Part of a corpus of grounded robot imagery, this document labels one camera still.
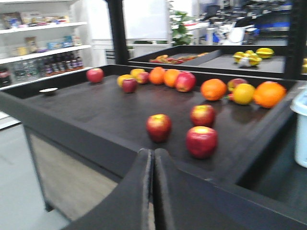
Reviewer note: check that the red yellow apple behind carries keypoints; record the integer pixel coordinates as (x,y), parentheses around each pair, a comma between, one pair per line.
(233,83)

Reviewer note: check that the black fruit display stand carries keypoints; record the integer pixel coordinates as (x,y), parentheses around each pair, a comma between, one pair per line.
(86,137)

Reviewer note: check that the green potted plant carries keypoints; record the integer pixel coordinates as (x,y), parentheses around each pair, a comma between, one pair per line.
(180,35)

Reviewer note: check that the orange with navel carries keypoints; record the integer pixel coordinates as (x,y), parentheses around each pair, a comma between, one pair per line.
(213,89)

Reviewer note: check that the big red apple back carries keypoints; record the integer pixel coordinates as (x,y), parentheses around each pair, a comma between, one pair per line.
(185,82)

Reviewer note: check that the red apple front right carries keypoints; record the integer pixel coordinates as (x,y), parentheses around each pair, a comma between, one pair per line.
(201,141)

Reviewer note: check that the light blue plastic basket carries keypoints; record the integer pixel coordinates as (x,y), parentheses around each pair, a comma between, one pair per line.
(299,106)

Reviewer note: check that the orange back left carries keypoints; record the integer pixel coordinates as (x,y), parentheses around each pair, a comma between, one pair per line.
(156,76)

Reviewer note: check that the yellow orange fruit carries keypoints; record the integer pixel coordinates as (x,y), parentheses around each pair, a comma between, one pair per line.
(243,94)

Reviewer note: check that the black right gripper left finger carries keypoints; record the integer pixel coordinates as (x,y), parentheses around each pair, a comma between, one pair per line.
(127,206)

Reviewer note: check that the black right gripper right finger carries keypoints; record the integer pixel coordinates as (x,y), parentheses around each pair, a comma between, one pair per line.
(186,202)

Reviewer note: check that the red apple middle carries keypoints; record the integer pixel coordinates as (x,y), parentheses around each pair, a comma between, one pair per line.
(202,115)

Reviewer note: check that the large orange right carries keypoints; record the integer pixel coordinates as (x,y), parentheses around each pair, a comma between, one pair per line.
(268,94)

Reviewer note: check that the small white dish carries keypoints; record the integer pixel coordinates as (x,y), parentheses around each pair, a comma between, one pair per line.
(48,91)

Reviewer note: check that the red apple front left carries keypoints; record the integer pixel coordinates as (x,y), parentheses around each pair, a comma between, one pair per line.
(159,127)

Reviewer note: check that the yellow starfruit far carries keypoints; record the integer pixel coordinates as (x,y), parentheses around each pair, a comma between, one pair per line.
(265,52)

